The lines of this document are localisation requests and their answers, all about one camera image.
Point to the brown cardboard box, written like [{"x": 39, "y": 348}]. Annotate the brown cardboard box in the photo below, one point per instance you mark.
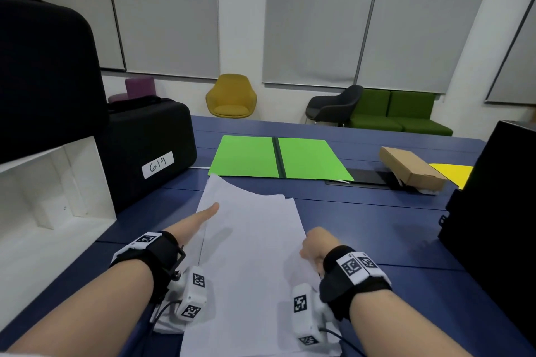
[{"x": 410, "y": 166}]

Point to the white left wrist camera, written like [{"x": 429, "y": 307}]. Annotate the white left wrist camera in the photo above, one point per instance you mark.
[{"x": 190, "y": 296}]

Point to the person's left hand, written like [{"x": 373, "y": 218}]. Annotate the person's left hand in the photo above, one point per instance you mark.
[{"x": 188, "y": 225}]

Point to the black armchair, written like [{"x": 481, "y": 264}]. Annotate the black armchair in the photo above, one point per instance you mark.
[{"x": 335, "y": 105}]

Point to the yellow armchair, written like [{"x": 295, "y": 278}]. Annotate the yellow armchair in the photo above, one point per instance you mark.
[{"x": 231, "y": 93}]

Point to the tall purple stool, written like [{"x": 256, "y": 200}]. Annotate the tall purple stool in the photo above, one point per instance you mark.
[{"x": 140, "y": 87}]

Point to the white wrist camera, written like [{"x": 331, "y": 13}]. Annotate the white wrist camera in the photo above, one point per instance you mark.
[
  {"x": 303, "y": 321},
  {"x": 190, "y": 296}
]

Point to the black case with white label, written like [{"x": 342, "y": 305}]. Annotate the black case with white label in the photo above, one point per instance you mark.
[{"x": 142, "y": 131}]

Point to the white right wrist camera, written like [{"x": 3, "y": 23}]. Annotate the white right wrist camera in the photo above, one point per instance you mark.
[{"x": 303, "y": 321}]

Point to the green folder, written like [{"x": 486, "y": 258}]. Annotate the green folder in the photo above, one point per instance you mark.
[{"x": 243, "y": 156}]

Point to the large black carrying case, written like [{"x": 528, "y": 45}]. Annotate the large black carrying case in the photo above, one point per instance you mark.
[{"x": 46, "y": 76}]

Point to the yellow folder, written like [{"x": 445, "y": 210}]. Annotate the yellow folder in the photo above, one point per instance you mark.
[{"x": 454, "y": 172}]

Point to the person's left forearm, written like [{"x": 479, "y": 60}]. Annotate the person's left forearm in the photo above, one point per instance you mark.
[{"x": 92, "y": 310}]

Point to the low purple stool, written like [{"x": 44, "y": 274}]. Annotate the low purple stool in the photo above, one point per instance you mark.
[{"x": 117, "y": 97}]

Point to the person's right hand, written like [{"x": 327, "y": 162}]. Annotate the person's right hand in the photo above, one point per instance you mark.
[{"x": 320, "y": 243}]

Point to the grey roller blind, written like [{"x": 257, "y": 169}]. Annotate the grey roller blind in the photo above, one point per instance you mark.
[
  {"x": 167, "y": 9},
  {"x": 427, "y": 18},
  {"x": 58, "y": 5},
  {"x": 318, "y": 13},
  {"x": 517, "y": 64}
]

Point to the person's right forearm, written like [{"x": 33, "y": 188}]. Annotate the person's right forearm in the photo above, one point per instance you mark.
[{"x": 398, "y": 327}]

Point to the open white box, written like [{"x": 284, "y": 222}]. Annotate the open white box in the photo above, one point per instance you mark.
[{"x": 37, "y": 210}]

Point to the black fabric bag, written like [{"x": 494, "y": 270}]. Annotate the black fabric bag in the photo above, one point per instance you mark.
[{"x": 498, "y": 210}]

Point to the green sofa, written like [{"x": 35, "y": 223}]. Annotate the green sofa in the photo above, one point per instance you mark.
[{"x": 402, "y": 112}]

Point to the neat white paper sheaf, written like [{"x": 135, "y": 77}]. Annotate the neat white paper sheaf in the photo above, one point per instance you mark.
[{"x": 251, "y": 252}]

